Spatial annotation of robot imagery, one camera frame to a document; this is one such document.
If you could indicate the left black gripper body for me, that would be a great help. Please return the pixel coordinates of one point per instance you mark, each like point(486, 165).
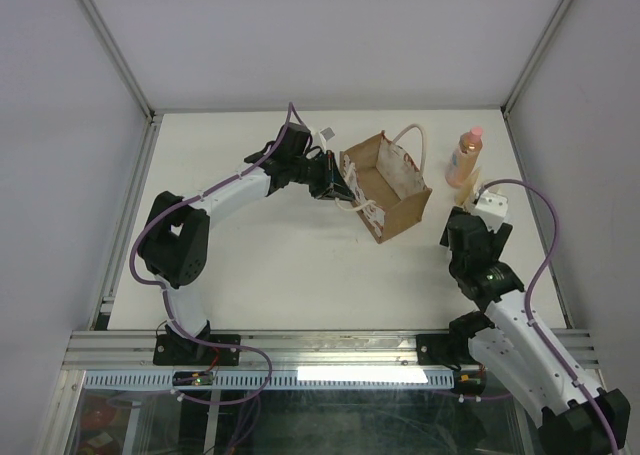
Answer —
point(311, 172)

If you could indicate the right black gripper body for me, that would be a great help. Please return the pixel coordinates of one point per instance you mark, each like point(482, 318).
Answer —
point(495, 240)

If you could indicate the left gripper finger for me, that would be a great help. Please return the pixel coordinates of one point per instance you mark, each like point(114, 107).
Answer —
point(333, 177)
point(341, 187)

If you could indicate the brown canvas bag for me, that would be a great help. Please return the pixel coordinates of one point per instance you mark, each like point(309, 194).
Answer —
point(388, 184)

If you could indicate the peach pink-capped bottle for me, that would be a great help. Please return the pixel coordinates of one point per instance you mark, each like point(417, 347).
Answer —
point(464, 157)

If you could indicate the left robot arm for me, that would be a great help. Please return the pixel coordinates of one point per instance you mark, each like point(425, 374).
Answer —
point(174, 242)

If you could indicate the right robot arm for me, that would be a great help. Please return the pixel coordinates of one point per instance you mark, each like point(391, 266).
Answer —
point(572, 412)

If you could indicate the black orange connector box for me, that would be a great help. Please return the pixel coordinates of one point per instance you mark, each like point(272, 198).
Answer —
point(470, 384)

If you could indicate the small green-lit circuit board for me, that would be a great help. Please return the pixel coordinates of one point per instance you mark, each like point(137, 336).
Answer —
point(193, 379)

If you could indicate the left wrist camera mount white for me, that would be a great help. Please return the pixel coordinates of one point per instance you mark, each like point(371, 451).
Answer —
point(321, 137)

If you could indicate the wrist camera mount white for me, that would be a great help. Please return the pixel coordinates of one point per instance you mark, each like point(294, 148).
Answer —
point(321, 137)
point(491, 208)

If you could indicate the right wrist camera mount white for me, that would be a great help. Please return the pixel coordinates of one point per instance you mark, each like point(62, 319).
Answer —
point(491, 208)

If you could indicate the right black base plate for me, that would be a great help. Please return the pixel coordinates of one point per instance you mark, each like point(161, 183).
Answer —
point(443, 349)

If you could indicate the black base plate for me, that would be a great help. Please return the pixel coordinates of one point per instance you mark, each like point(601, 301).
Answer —
point(443, 349)
point(172, 350)

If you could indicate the white slotted cable duct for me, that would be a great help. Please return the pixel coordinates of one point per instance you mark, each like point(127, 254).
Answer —
point(301, 378)

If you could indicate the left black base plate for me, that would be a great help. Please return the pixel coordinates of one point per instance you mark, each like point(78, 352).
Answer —
point(172, 350)

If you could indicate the left aluminium frame post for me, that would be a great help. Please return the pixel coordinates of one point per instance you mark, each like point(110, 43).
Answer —
point(112, 50)

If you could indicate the aluminium frame post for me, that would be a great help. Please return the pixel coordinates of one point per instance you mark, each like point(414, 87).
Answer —
point(112, 50)
point(537, 55)

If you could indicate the right aluminium frame post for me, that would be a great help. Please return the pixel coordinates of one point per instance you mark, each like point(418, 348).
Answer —
point(537, 55)

